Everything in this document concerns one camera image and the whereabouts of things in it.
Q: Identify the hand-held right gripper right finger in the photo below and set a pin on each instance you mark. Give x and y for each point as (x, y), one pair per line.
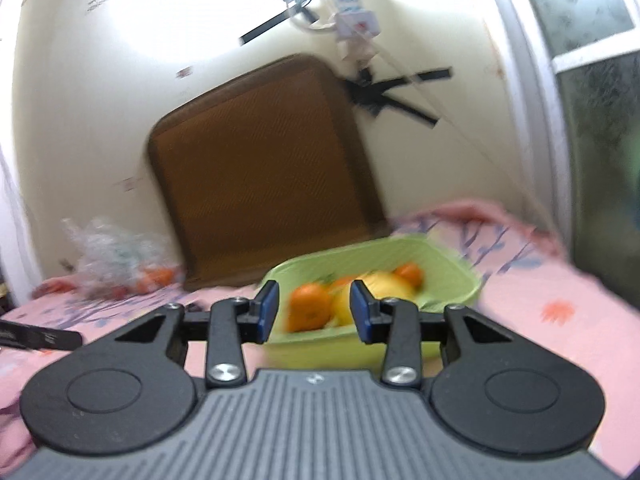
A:
(361, 310)

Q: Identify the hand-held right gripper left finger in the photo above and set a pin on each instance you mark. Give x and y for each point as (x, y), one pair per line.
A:
(269, 310)

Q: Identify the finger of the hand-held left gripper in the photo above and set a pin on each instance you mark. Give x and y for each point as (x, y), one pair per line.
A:
(40, 337)

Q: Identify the yellow lemon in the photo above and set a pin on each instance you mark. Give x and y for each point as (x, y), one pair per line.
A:
(390, 287)

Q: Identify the tangerine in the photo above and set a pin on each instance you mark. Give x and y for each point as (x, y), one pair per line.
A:
(310, 307)
(410, 273)

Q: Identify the green plastic basin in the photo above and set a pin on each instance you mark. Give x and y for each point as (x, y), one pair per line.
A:
(450, 280)

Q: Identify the clear plastic bag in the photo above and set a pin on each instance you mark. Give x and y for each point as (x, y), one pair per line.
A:
(110, 255)

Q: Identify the small mandarin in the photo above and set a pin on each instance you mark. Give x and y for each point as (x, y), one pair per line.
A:
(159, 277)

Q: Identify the brown woven chair back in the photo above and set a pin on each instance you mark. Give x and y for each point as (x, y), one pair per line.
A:
(260, 170)

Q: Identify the pink printed bedsheet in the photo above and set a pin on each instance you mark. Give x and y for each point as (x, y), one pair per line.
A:
(525, 310)

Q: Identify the black tape strips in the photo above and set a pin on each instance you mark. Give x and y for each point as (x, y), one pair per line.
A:
(280, 20)
(395, 95)

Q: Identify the white power strip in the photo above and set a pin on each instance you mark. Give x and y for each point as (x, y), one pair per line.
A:
(352, 15)

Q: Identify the frosted glass window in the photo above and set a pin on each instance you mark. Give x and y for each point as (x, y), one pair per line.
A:
(590, 110)

